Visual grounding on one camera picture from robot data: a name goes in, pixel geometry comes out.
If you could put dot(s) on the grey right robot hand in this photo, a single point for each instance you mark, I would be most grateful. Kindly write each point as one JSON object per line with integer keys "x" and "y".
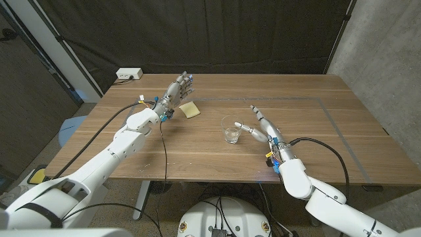
{"x": 273, "y": 135}

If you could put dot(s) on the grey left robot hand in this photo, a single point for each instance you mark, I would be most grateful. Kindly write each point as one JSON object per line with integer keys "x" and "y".
{"x": 172, "y": 93}

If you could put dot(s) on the yellow sponge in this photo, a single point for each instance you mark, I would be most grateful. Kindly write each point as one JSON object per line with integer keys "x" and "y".
{"x": 189, "y": 109}

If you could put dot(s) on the clear glass cup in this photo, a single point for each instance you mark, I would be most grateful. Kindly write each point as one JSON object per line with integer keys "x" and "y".
{"x": 228, "y": 135}

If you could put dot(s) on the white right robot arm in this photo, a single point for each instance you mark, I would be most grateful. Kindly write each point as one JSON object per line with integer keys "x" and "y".
{"x": 296, "y": 181}

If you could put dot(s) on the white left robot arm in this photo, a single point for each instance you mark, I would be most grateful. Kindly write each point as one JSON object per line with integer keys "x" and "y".
{"x": 98, "y": 164}

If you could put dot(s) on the white power strip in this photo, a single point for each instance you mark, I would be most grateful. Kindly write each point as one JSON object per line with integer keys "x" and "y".
{"x": 129, "y": 73}

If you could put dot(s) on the black backdrop curtain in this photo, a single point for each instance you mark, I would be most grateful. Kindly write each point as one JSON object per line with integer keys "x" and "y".
{"x": 213, "y": 36}

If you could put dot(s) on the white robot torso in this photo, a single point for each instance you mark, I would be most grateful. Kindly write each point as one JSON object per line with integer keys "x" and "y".
{"x": 243, "y": 217}

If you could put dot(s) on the black round fan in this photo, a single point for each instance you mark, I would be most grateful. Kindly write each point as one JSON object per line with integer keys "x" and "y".
{"x": 159, "y": 187}

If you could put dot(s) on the white table leg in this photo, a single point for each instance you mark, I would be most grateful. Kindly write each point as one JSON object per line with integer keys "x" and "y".
{"x": 142, "y": 197}

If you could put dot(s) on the black backdrop stand pole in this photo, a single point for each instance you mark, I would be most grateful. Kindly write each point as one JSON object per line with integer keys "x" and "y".
{"x": 59, "y": 37}
{"x": 343, "y": 24}

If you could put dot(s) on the white pillar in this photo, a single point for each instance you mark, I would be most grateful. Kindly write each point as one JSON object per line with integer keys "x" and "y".
{"x": 46, "y": 39}

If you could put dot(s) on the yellow and black floor object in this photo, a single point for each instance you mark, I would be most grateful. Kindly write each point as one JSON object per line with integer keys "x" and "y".
{"x": 37, "y": 176}

